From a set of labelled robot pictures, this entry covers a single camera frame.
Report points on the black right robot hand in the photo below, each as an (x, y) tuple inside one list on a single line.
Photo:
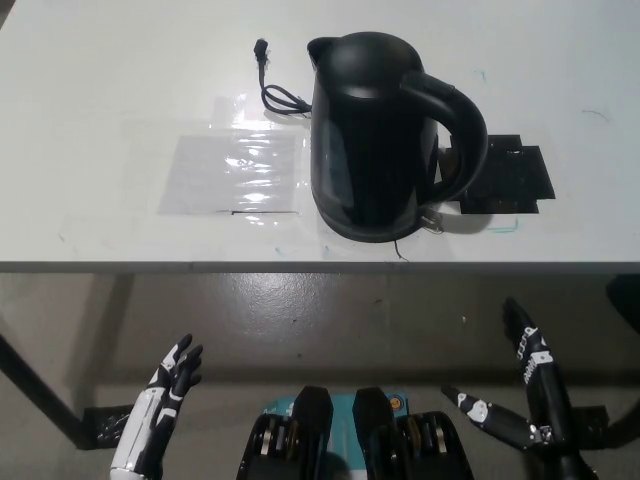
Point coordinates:
[(537, 380)]

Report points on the clear plastic taped sheet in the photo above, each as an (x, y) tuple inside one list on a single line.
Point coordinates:
[(232, 167)]

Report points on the dark object at edge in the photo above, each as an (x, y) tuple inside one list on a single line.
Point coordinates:
[(625, 300)]

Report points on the black electric kettle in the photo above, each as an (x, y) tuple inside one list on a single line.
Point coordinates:
[(385, 140)]

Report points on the black table leg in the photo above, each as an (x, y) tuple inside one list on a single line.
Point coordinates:
[(37, 390)]

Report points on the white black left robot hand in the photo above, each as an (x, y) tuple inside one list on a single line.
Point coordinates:
[(167, 387)]

